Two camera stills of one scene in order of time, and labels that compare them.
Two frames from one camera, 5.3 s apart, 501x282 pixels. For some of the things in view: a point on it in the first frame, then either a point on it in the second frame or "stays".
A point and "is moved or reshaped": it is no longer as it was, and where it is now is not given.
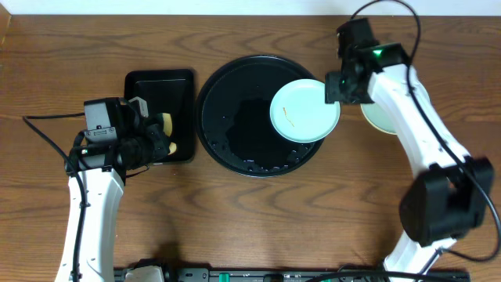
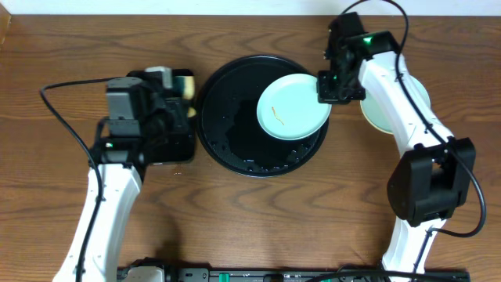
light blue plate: [300, 113] is moved or reshaped
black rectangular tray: [167, 91] stays
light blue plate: [377, 117] stays
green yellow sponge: [167, 129] is moved or reshaped
